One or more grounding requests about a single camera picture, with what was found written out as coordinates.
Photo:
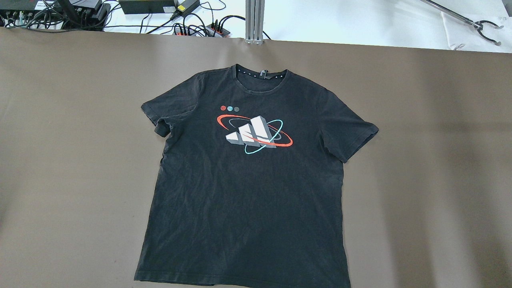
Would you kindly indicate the red black power strip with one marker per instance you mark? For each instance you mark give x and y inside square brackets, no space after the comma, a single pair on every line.
[193,30]

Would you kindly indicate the metal reacher grabber tool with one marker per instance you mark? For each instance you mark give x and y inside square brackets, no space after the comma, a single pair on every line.
[477,25]

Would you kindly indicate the aluminium frame post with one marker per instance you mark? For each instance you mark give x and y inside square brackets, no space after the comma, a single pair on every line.
[254,11]

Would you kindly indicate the black electronics box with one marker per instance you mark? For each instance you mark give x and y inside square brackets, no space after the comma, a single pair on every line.
[148,6]

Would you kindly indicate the black graphic t-shirt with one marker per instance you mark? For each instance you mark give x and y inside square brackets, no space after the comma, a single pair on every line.
[249,187]

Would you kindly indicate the black power adapter brick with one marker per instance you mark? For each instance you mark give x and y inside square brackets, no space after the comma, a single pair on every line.
[184,8]

